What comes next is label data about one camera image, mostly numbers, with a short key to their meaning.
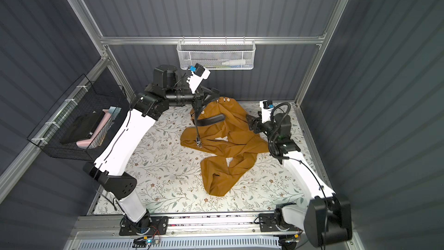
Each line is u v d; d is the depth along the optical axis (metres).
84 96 0.77
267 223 0.74
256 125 0.70
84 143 0.65
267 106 0.67
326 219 0.38
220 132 0.89
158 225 0.74
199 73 0.54
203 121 0.77
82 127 0.69
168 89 0.51
